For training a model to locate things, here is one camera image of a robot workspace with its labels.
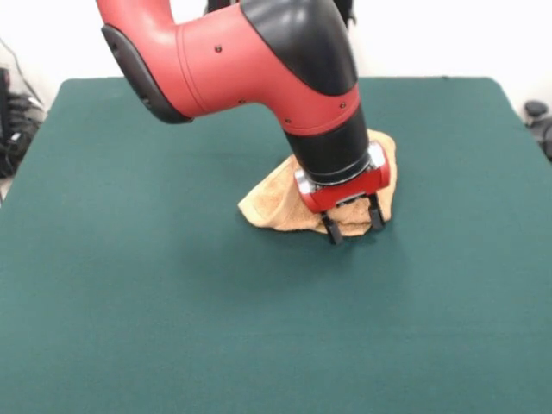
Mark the dark green tablecloth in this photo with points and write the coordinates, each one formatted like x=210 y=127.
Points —
x=172 y=302

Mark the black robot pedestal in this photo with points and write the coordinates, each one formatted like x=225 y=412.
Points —
x=347 y=10

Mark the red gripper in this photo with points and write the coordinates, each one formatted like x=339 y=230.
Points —
x=345 y=192

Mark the tan terry towel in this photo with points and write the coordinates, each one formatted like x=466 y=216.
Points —
x=276 y=202

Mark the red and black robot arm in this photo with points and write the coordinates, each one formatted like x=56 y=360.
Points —
x=241 y=64

